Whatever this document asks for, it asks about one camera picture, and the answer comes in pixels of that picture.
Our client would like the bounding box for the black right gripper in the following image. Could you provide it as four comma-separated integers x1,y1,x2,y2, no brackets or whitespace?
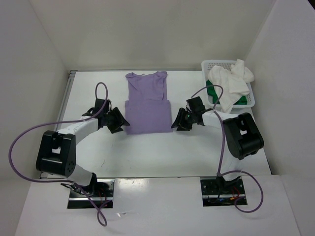
171,107,196,131

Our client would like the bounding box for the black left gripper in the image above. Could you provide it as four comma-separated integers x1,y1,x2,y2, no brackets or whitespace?
103,107,129,134

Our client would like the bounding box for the purple t shirt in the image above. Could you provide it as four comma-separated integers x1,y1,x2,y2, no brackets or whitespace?
125,71,173,135

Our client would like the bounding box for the white t shirt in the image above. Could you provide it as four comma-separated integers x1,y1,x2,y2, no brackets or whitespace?
207,59,254,113

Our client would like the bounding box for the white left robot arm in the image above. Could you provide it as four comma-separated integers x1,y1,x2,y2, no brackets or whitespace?
35,98,130,197

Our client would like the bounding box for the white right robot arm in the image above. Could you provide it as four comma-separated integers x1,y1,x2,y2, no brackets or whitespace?
171,96,264,193

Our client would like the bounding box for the white plastic laundry basket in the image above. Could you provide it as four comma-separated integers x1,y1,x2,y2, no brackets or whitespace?
201,60,255,110

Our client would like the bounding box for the green t shirt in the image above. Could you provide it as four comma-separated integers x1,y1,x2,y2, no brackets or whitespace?
206,80,248,105

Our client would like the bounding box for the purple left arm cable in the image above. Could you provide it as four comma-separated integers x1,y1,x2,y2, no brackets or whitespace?
8,82,109,227

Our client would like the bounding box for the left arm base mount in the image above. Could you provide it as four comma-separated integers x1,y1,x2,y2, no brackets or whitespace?
66,179,115,209

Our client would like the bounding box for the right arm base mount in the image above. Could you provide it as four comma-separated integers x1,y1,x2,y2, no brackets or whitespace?
200,177,247,207

